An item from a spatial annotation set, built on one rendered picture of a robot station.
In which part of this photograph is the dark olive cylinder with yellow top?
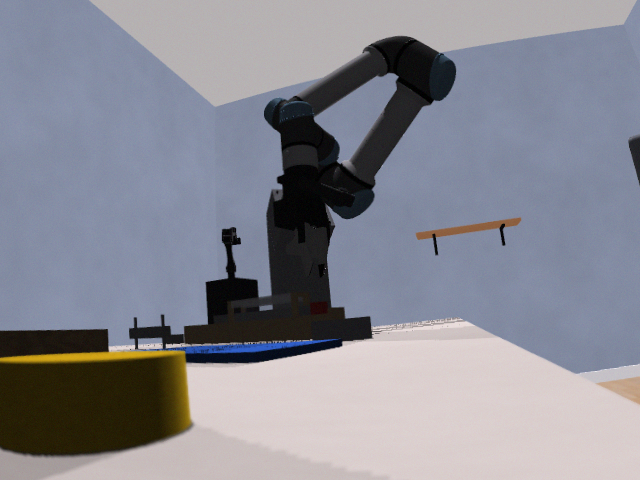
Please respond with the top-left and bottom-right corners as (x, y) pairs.
(0, 351), (191, 454)

